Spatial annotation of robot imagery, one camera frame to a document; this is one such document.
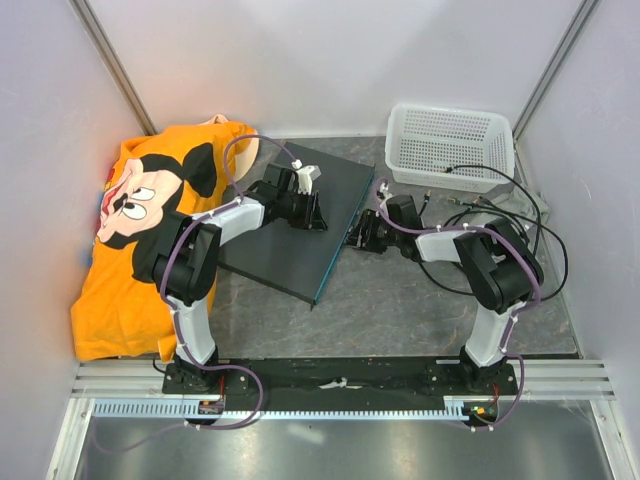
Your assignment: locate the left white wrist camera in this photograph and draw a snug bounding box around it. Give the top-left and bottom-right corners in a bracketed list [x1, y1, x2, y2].
[291, 160, 321, 195]

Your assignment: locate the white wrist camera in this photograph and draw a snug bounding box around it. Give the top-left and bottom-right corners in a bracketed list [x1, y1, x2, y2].
[375, 179, 394, 205]
[291, 160, 321, 195]

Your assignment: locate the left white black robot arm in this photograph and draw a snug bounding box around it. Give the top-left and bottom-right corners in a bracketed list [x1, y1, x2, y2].
[152, 160, 328, 393]

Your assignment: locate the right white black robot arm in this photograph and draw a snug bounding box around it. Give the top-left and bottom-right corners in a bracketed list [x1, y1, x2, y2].
[345, 195, 543, 394]

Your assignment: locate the purple cable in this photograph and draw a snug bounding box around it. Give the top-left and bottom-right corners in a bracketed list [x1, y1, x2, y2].
[374, 178, 544, 434]
[91, 134, 304, 455]

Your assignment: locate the white plastic basket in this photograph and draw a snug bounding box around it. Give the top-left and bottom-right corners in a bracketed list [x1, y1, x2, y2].
[385, 104, 515, 193]

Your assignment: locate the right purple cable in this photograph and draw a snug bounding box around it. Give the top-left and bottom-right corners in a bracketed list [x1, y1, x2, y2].
[374, 178, 544, 434]

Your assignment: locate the white slotted cable duct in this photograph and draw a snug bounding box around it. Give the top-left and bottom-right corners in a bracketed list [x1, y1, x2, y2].
[93, 396, 500, 421]

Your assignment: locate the grey cloth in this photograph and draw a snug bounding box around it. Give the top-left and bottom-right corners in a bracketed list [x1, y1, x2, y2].
[474, 187, 550, 232]

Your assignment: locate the orange mickey mouse cloth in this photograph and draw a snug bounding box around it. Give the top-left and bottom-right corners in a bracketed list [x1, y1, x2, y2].
[71, 122, 257, 362]

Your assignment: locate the dark blue network switch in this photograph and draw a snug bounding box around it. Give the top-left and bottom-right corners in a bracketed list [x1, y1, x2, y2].
[219, 142, 374, 305]

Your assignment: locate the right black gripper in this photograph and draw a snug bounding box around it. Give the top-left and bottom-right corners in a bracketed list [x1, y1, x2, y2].
[342, 209, 401, 255]

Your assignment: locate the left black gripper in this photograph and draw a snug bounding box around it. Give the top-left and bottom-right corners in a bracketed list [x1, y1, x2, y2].
[278, 190, 328, 233]

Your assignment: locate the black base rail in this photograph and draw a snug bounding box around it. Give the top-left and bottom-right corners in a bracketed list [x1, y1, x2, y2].
[162, 356, 518, 411]

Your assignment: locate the black ethernet cable loop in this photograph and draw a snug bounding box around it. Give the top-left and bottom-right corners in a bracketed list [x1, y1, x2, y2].
[417, 209, 571, 302]

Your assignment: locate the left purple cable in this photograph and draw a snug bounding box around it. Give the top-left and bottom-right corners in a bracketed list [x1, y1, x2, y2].
[91, 134, 304, 455]

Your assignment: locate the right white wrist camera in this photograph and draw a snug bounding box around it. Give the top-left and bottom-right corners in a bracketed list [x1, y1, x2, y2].
[375, 179, 394, 205]

